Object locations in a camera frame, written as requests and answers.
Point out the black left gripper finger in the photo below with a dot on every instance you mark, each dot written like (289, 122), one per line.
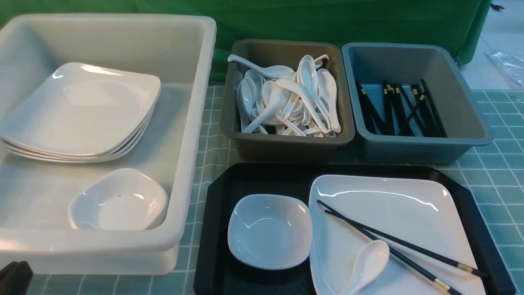
(15, 278)

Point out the white square bowl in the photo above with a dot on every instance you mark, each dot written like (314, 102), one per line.
(270, 232)

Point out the white ceramic spoon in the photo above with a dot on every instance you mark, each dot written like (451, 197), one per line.
(368, 265)

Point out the white square rice plate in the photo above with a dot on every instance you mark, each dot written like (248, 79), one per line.
(421, 212)

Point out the black chopstick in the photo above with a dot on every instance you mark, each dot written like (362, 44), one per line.
(429, 276)
(443, 259)

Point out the large white plastic tub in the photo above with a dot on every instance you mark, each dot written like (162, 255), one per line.
(178, 49)

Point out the white bowl in tub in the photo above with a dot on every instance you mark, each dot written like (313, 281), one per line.
(124, 199)

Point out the stack of white plates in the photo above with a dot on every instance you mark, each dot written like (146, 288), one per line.
(82, 114)

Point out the black serving tray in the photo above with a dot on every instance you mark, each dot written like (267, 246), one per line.
(218, 272)

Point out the pile of white spoons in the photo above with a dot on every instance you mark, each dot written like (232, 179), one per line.
(301, 102)

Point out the brown plastic spoon bin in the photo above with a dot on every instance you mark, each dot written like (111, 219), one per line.
(272, 147)

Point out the blue-grey plastic chopstick bin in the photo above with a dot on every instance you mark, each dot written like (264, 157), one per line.
(406, 64)

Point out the pile of black chopsticks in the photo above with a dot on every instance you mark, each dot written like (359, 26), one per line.
(401, 113)

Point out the teal checked tablecloth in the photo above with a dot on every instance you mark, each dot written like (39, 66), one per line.
(499, 172)

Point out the green backdrop cloth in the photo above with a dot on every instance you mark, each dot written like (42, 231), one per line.
(454, 25)

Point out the clear plastic bag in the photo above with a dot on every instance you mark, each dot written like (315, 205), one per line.
(510, 65)

